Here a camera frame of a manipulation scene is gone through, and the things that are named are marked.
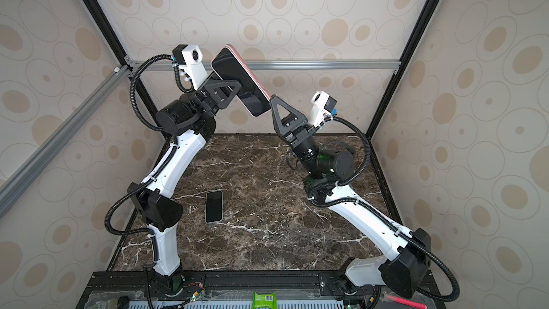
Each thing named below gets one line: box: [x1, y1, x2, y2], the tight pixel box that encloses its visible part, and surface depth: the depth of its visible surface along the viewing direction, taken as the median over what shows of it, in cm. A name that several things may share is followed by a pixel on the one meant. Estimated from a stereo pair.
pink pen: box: [379, 291, 428, 309], surface depth 71 cm
